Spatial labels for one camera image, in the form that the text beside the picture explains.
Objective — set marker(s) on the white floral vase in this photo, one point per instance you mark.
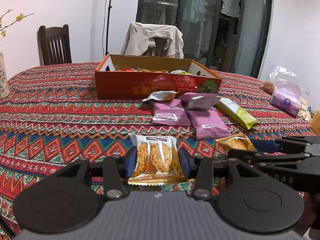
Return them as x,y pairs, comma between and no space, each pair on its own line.
4,87

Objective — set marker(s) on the black floor lamp stand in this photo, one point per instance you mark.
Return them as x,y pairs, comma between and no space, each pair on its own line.
106,24

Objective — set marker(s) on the dark wooden chair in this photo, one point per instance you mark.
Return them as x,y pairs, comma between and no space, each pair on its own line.
54,45

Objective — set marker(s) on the red yellow snack packet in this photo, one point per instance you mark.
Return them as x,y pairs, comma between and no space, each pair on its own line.
142,70

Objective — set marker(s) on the silver brown snack packet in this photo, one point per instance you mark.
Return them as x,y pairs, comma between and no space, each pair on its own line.
161,96

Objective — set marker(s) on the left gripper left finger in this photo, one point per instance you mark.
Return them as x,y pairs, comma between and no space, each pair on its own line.
114,170

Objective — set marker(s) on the beige jacket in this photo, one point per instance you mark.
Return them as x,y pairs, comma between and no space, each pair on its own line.
140,37

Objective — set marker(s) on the person's right hand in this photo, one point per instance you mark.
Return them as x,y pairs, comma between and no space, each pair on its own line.
310,217

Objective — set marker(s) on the clear plastic bag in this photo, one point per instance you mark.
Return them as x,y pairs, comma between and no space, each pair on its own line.
277,74

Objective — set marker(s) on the green snack bar packet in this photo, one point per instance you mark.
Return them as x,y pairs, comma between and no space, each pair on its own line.
237,113

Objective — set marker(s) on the gold cracker packet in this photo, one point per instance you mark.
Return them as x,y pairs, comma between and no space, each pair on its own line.
157,161

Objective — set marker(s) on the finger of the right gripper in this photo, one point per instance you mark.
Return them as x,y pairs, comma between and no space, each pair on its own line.
282,145
253,157

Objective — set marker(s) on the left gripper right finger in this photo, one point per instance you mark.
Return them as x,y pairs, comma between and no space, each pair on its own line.
201,170

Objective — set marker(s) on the glass sliding door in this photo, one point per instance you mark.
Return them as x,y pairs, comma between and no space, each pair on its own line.
224,35

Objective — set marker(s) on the small purple snack packet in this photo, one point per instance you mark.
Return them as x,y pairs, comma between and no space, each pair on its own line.
198,101

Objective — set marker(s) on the orange cardboard box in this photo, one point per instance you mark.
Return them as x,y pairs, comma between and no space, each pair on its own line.
184,76

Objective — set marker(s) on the colourful patterned tablecloth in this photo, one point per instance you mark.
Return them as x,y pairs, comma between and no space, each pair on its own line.
52,117

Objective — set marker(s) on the purple tissue pack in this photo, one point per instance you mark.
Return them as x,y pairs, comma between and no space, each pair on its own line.
285,101

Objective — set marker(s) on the large purple snack packet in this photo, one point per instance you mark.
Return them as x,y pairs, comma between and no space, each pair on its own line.
208,125

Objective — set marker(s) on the chair with beige jacket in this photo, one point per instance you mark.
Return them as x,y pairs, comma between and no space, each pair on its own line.
160,47

